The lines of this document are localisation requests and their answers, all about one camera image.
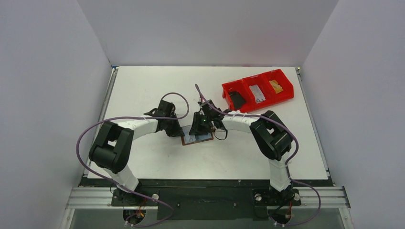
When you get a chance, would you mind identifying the black cable loop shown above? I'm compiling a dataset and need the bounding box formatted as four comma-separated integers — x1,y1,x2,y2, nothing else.
213,128,228,142

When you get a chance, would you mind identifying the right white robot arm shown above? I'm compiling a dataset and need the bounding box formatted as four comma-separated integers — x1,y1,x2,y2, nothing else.
188,100,293,204

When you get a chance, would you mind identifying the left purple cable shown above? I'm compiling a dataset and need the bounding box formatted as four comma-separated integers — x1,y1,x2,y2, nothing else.
75,92,191,228

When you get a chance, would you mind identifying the aluminium rail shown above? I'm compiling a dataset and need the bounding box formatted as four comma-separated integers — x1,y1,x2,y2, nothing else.
65,187,350,209

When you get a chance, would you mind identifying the gold card in bin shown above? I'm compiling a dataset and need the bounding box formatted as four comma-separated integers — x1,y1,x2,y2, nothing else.
269,80,284,94

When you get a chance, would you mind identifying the red middle bin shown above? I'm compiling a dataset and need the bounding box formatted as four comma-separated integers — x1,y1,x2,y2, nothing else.
242,75,275,109

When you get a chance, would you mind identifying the purple cable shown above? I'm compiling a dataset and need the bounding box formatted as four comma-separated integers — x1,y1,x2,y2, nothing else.
75,92,191,228
194,83,321,228

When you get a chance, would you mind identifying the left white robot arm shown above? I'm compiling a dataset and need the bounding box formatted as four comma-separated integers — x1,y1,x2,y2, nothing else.
89,100,184,205

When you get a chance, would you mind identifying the silver card in bin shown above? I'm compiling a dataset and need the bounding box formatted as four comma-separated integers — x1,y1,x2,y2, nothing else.
249,84,266,104

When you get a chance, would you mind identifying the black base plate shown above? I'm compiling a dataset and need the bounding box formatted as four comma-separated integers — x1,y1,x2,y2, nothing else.
84,179,332,225

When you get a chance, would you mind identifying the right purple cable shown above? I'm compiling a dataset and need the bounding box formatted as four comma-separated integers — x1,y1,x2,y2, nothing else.
194,83,321,228

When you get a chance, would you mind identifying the red right bin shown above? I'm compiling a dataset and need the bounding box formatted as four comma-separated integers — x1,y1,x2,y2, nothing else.
262,69,294,105

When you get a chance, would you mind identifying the red left bin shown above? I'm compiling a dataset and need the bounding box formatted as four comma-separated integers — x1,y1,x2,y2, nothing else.
222,79,255,113

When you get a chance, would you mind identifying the brown leather card holder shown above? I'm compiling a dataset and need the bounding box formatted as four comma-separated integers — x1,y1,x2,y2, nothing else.
181,125,214,146

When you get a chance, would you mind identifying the black VIP card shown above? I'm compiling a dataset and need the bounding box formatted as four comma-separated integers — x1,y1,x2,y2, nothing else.
229,91,246,110

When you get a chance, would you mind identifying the red bin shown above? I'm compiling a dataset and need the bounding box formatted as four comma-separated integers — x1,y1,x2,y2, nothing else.
262,69,294,105
242,75,275,109
222,79,255,113

